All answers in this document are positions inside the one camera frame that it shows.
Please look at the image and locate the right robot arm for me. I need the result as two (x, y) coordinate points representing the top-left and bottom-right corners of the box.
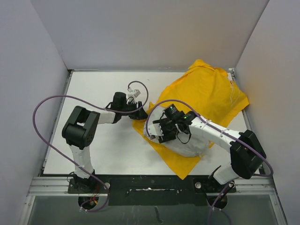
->
(146, 105), (266, 192)

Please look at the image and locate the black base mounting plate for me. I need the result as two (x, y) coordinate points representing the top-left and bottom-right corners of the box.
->
(67, 175), (236, 206)

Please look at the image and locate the white pillow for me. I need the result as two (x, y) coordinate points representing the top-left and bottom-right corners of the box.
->
(142, 105), (210, 158)

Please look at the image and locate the purple cable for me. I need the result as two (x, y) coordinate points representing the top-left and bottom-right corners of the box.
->
(32, 81), (150, 214)
(145, 99), (274, 225)

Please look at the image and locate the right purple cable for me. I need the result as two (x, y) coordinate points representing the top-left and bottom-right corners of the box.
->
(145, 99), (274, 225)

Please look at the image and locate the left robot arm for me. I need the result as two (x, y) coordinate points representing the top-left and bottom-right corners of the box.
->
(62, 90), (148, 193)

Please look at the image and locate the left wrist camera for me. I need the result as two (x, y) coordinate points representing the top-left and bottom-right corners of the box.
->
(127, 88), (141, 99)

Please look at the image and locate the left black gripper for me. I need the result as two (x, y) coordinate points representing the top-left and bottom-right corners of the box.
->
(120, 100), (148, 120)

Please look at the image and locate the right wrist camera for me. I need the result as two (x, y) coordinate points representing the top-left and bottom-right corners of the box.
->
(146, 123), (164, 140)

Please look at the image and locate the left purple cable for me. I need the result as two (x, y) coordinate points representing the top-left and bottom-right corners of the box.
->
(32, 81), (150, 214)

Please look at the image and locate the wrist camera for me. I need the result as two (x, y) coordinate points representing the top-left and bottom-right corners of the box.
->
(127, 88), (141, 99)
(146, 123), (164, 140)

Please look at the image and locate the yellow printed pillowcase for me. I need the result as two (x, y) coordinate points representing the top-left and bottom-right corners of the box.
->
(147, 60), (249, 180)

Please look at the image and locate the aluminium frame rail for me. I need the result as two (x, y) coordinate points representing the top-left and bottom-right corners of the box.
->
(18, 67), (289, 225)

